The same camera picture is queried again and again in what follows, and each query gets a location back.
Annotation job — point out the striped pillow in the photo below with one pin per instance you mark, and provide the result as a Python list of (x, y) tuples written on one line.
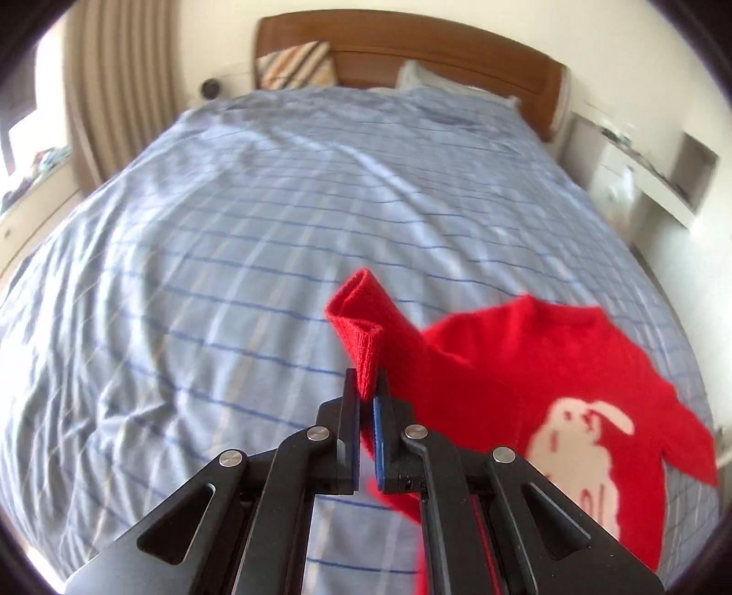
[(297, 66)]

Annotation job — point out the blue checked blanket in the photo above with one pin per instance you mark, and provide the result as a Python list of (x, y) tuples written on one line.
[(229, 229)]

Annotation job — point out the clutter on windowsill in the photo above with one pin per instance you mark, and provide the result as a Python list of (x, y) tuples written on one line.
[(40, 166)]

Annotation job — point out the wooden bed headboard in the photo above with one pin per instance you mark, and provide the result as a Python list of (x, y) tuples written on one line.
[(429, 40)]

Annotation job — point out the beige curtain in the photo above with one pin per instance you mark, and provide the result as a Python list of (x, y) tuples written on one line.
[(126, 86)]

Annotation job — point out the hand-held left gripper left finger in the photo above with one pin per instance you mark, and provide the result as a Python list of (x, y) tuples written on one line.
[(354, 452)]

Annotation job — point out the red knit sweater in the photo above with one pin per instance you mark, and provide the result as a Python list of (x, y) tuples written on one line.
[(486, 366)]

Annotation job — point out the clear plastic bag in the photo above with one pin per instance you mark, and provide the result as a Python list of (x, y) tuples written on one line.
[(620, 194)]

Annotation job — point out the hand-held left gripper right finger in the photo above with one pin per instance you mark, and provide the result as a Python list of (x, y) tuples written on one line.
[(378, 435)]

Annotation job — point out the pale blue pillow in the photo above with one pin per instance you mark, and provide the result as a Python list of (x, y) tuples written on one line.
[(423, 77)]

